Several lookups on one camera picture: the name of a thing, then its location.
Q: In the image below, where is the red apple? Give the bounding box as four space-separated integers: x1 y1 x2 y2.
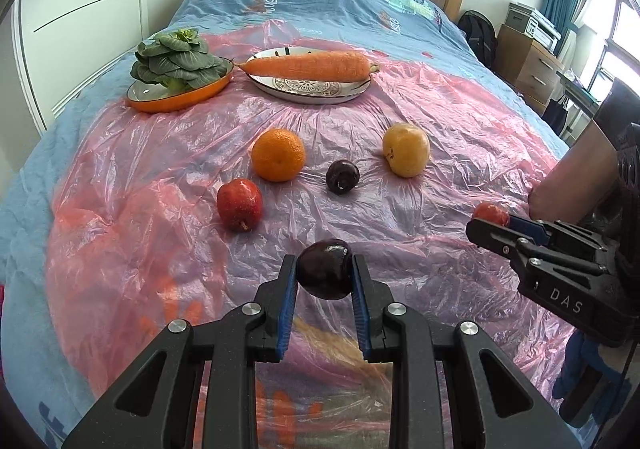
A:
217 178 262 232
472 202 510 227

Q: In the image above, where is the dark plum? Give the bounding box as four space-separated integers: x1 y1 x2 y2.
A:
326 160 360 195
294 239 354 301

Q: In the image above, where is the yellow apple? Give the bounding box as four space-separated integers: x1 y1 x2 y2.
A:
383 123 431 178

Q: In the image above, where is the orange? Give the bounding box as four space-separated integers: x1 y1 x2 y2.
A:
250 128 306 183

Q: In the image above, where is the dark blue tote bag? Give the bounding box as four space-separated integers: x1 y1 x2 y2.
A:
542 99 568 136

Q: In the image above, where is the glass desk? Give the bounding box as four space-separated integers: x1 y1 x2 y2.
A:
556 71 601 119

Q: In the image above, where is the wooden drawer chest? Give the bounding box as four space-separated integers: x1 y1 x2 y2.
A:
494 24 562 116

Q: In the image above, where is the black backpack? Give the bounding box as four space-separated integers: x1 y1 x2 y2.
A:
458 10 498 70

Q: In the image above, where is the pink plastic sheet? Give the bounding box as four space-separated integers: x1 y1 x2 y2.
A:
44 21 586 449

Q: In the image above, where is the white printer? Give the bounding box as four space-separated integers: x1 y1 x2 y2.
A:
506 3 562 53

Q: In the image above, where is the blue patterned bed cover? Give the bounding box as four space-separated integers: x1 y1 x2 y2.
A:
0 0 601 449

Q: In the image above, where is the orange oval dish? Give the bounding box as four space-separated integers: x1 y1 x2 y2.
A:
126 58 233 113

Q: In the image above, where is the large orange carrot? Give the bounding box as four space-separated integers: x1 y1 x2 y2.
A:
236 50 380 83

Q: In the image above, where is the green leafy vegetable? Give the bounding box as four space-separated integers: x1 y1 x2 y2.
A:
130 28 232 94

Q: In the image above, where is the white wardrobe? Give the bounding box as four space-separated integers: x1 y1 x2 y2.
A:
10 0 183 133

